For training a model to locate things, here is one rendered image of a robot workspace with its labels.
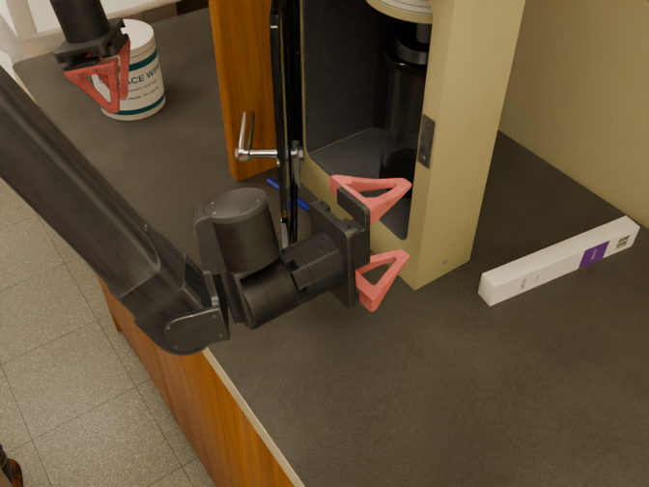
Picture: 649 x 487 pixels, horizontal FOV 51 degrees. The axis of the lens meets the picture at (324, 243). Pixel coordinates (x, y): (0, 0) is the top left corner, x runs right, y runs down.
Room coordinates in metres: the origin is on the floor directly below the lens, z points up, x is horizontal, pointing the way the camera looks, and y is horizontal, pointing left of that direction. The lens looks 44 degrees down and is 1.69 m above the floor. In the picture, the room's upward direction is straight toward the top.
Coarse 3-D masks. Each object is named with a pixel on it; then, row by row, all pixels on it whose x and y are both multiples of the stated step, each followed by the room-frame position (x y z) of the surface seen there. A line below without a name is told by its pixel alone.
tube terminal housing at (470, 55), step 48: (432, 0) 0.69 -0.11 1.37; (480, 0) 0.68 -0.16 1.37; (432, 48) 0.68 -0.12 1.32; (480, 48) 0.69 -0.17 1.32; (432, 96) 0.67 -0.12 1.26; (480, 96) 0.70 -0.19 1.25; (480, 144) 0.71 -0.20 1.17; (432, 192) 0.67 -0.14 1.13; (480, 192) 0.72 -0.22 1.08; (384, 240) 0.72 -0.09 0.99; (432, 240) 0.67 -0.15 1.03
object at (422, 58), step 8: (424, 24) 0.82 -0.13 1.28; (432, 24) 0.82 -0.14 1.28; (408, 32) 0.85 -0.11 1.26; (416, 32) 0.83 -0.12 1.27; (424, 32) 0.82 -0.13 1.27; (400, 40) 0.82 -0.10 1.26; (408, 40) 0.82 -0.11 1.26; (416, 40) 0.82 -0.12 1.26; (424, 40) 0.82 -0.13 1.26; (392, 48) 0.82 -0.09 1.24; (400, 48) 0.81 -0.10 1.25; (408, 48) 0.80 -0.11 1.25; (416, 48) 0.80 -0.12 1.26; (424, 48) 0.80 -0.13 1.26; (400, 56) 0.80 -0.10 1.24; (408, 56) 0.80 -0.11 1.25; (416, 56) 0.79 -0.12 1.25; (424, 56) 0.79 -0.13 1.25; (424, 64) 0.78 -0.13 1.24
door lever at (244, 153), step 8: (248, 112) 0.73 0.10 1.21; (248, 120) 0.71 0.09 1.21; (240, 128) 0.70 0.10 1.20; (248, 128) 0.69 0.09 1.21; (240, 136) 0.67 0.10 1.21; (248, 136) 0.67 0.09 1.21; (240, 144) 0.66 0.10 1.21; (248, 144) 0.66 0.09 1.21; (240, 152) 0.64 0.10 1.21; (248, 152) 0.65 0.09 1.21; (256, 152) 0.65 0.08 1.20; (264, 152) 0.65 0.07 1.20; (272, 152) 0.65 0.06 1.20; (240, 160) 0.64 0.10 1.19; (248, 160) 0.64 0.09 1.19
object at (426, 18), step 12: (372, 0) 0.80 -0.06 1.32; (384, 0) 0.78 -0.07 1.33; (396, 0) 0.77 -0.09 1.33; (408, 0) 0.76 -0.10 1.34; (420, 0) 0.76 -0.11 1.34; (384, 12) 0.77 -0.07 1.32; (396, 12) 0.76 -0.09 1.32; (408, 12) 0.76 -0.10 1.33; (420, 12) 0.75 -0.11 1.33; (432, 12) 0.75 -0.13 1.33
